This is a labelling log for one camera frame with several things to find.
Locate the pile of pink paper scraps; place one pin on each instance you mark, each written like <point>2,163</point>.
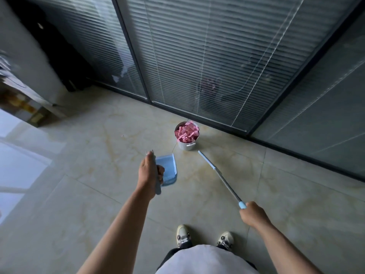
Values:
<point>186,132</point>

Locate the white plastic waste bin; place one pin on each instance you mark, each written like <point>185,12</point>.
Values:
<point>186,144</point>

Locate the person's left thumb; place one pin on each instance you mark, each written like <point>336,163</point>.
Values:
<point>150,158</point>

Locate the person's right shoe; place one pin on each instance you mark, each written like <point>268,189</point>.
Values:
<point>225,240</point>

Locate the grey venetian blinds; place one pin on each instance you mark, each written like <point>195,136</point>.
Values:
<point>216,54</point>

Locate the person's left shoe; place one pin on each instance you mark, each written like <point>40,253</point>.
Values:
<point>182,235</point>

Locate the person's left forearm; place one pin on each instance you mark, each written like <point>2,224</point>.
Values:
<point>114,239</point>

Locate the person's right hand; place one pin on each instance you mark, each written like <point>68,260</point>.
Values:
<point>253,215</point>

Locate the person's black trousers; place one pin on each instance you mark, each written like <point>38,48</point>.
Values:
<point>176,251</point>

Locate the person's left hand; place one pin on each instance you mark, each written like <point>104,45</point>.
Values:
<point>148,175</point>

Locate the person's shoe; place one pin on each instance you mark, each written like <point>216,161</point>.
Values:
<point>225,240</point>
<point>182,235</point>

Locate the black window frame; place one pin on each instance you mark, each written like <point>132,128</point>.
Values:
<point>256,82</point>

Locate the person's right forearm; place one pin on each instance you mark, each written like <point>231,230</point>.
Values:
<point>285,248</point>

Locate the blue plastic dustpan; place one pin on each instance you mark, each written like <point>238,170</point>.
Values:
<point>166,169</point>

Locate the person's white shirt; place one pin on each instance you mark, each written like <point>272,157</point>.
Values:
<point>205,261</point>

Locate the cluttered wooden shelf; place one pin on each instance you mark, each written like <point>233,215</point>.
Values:
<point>14,94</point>

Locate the grey cabinet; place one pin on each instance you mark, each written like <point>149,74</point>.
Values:
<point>28,51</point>

